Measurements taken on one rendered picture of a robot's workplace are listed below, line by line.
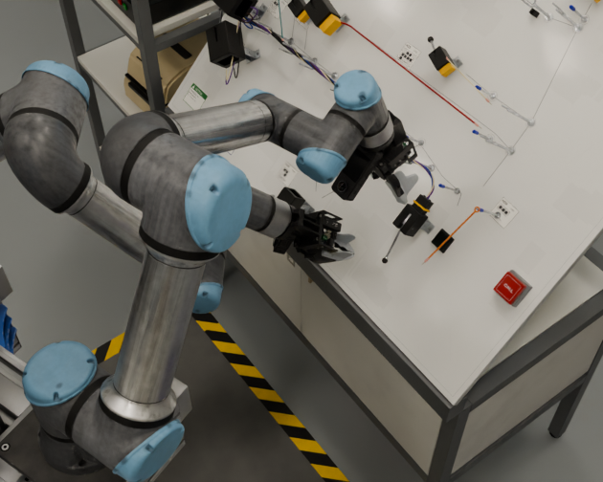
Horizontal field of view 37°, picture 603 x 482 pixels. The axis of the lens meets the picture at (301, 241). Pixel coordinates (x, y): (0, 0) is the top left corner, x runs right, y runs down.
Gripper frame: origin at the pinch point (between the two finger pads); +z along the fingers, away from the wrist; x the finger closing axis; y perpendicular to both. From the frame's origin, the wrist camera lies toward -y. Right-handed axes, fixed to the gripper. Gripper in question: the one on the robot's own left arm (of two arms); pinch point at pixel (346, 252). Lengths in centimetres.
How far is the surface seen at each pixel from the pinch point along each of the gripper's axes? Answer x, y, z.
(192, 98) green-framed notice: 52, -63, -8
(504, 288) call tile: -3.0, 22.1, 24.8
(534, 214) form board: 12.7, 27.5, 25.8
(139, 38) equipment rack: 62, -65, -26
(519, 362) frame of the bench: -12, 8, 50
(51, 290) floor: 13, -164, 8
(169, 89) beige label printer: 62, -83, -5
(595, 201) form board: 14, 40, 29
